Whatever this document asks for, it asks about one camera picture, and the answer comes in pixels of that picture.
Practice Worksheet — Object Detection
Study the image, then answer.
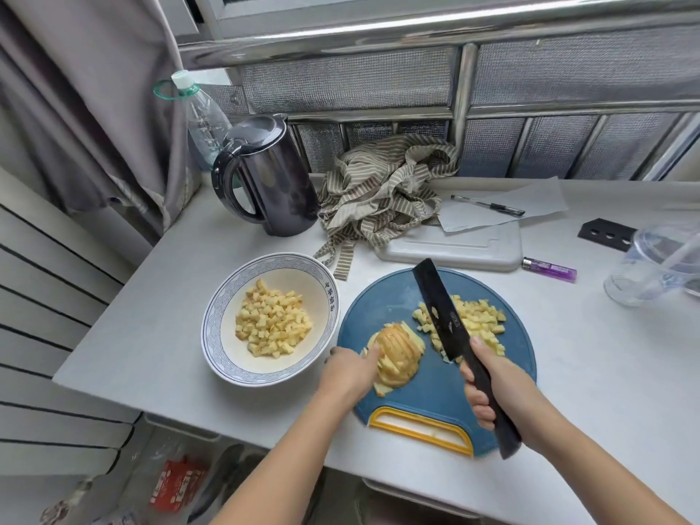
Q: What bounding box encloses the person's left hand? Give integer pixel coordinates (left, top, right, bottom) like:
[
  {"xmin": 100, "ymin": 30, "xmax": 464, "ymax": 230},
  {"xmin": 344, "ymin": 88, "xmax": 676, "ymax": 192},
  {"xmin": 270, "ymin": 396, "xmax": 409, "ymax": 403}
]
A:
[{"xmin": 316, "ymin": 344, "xmax": 384, "ymax": 417}]

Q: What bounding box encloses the person's right hand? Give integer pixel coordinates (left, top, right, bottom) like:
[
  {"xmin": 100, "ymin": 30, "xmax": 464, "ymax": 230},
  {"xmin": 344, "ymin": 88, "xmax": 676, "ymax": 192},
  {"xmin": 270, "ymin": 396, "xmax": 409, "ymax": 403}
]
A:
[{"xmin": 460, "ymin": 336, "xmax": 554, "ymax": 439}]

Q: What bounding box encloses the sliced apple half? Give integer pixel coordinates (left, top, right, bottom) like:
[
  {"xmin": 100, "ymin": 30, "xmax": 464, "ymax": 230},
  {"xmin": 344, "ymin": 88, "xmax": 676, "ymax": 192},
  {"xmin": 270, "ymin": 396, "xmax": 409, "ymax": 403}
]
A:
[{"xmin": 362, "ymin": 321, "xmax": 427, "ymax": 399}]

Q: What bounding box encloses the black kitchen knife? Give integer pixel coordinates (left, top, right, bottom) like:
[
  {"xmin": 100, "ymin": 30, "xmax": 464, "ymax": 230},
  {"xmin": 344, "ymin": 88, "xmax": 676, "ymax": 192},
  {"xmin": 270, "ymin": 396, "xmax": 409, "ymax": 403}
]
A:
[{"xmin": 412, "ymin": 258, "xmax": 522, "ymax": 461}]

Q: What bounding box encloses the person's right forearm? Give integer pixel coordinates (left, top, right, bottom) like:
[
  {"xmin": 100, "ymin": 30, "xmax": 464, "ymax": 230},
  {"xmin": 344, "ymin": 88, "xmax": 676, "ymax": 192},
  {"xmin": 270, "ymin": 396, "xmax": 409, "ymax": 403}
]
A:
[{"xmin": 515, "ymin": 398, "xmax": 692, "ymax": 525}]

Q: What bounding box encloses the person's left forearm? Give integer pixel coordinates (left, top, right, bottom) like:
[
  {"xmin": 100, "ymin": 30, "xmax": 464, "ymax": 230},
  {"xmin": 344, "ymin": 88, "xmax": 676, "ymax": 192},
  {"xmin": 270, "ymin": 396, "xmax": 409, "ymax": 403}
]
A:
[{"xmin": 210, "ymin": 392, "xmax": 359, "ymax": 525}]

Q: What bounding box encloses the pile of diced apple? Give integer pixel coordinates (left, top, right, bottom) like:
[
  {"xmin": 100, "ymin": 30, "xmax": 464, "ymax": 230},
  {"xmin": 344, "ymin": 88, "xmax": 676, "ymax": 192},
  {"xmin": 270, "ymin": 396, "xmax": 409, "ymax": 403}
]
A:
[{"xmin": 411, "ymin": 294, "xmax": 508, "ymax": 363}]

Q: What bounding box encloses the blue round cutting board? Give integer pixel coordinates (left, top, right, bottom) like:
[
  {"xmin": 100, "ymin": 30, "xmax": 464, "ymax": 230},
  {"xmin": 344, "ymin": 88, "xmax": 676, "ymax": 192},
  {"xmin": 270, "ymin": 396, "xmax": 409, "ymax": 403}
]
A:
[{"xmin": 336, "ymin": 268, "xmax": 538, "ymax": 459}]

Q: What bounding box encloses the heap of apple cubes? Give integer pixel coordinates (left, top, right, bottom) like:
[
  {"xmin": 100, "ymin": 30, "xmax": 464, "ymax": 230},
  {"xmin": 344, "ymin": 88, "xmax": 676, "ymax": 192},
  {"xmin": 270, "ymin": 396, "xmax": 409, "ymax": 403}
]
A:
[{"xmin": 235, "ymin": 279, "xmax": 314, "ymax": 359}]

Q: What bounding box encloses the white rectangular cutting board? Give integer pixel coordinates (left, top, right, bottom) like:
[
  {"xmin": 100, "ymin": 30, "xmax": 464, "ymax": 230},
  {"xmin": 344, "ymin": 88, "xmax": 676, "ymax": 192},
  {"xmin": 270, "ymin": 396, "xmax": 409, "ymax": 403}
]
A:
[{"xmin": 374, "ymin": 219, "xmax": 523, "ymax": 273}]

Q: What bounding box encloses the purple lighter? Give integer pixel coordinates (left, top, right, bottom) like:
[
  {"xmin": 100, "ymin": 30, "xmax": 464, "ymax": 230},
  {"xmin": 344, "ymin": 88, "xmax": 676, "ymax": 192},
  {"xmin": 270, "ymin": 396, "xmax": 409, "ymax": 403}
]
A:
[{"xmin": 522, "ymin": 257, "xmax": 578, "ymax": 284}]

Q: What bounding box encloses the black pen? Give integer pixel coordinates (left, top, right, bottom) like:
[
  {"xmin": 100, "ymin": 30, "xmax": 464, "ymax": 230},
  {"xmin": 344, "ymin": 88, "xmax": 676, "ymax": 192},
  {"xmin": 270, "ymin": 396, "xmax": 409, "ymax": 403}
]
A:
[{"xmin": 451, "ymin": 194, "xmax": 526, "ymax": 218}]

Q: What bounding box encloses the white bowl with blue rim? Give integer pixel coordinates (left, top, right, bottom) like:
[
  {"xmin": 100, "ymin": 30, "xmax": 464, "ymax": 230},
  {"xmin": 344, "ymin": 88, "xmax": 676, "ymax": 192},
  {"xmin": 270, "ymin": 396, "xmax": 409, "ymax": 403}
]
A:
[{"xmin": 201, "ymin": 252, "xmax": 341, "ymax": 388}]

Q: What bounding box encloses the white paper sheet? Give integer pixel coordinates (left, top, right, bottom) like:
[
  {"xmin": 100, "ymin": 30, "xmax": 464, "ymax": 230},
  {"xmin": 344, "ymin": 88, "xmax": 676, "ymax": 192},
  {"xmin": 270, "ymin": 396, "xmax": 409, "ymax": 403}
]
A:
[{"xmin": 437, "ymin": 176, "xmax": 569, "ymax": 234}]

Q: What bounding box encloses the striped beige apron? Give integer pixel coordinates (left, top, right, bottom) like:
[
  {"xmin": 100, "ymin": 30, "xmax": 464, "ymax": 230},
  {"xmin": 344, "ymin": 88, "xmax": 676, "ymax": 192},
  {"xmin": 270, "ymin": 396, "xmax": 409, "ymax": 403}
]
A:
[{"xmin": 313, "ymin": 132, "xmax": 461, "ymax": 281}]

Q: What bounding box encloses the black knife sheath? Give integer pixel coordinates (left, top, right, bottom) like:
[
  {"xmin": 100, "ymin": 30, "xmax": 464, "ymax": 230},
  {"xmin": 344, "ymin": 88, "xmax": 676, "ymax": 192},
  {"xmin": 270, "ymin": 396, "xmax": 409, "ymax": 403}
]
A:
[{"xmin": 578, "ymin": 218, "xmax": 638, "ymax": 253}]

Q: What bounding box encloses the clear plastic jug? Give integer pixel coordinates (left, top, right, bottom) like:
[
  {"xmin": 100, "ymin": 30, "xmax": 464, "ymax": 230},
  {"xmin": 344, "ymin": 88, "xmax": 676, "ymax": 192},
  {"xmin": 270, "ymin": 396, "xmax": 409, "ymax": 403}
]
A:
[{"xmin": 604, "ymin": 221, "xmax": 700, "ymax": 309}]

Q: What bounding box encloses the black electric kettle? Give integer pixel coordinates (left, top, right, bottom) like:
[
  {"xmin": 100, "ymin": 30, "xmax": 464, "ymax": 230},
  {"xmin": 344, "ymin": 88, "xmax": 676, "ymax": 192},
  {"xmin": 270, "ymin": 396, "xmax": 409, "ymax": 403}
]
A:
[{"xmin": 211, "ymin": 113, "xmax": 322, "ymax": 238}]

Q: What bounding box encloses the red packet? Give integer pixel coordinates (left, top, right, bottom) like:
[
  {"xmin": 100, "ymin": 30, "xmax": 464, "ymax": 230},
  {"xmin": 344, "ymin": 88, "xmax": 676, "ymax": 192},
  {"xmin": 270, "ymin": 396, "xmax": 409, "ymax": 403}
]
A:
[{"xmin": 149, "ymin": 458, "xmax": 206, "ymax": 512}]

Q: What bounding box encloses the metal window railing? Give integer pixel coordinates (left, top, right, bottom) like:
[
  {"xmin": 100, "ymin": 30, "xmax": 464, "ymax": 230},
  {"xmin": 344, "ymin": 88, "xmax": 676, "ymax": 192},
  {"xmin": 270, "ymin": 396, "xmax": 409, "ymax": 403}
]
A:
[{"xmin": 178, "ymin": 0, "xmax": 700, "ymax": 182}]

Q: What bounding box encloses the clear plastic water bottle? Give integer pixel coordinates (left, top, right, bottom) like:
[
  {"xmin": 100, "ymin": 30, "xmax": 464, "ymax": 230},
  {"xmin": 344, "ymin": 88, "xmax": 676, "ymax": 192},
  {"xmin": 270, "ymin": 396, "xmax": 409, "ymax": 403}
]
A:
[{"xmin": 152, "ymin": 70, "xmax": 233, "ymax": 171}]

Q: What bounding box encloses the white radiator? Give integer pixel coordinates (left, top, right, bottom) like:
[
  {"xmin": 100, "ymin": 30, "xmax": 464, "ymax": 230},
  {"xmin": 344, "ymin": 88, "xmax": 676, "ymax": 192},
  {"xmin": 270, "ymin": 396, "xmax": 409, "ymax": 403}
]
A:
[{"xmin": 0, "ymin": 166, "xmax": 144, "ymax": 477}]

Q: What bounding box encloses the grey curtain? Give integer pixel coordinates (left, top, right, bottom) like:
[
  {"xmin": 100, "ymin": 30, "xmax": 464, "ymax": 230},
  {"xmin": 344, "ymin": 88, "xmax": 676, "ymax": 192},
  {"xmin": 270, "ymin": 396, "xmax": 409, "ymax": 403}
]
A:
[{"xmin": 0, "ymin": 0, "xmax": 193, "ymax": 242}]

